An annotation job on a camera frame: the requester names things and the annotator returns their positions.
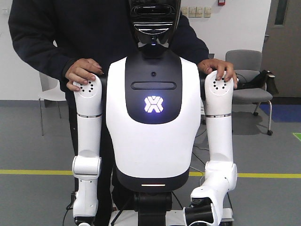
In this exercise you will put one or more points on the person's hand on right shoulder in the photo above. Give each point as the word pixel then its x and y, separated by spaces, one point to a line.
pixel 82 71

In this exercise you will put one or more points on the person's hand on left shoulder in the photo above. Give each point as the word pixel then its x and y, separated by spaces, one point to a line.
pixel 209 65

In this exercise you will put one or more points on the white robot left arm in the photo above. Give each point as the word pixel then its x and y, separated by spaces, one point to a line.
pixel 86 165

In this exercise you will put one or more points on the grey office chair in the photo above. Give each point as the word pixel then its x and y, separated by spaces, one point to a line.
pixel 252 82

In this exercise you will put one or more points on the white plastic chair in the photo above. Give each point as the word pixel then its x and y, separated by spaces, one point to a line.
pixel 50 91

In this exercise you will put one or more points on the white black humanoid robot body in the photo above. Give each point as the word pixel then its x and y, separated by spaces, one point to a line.
pixel 153 111

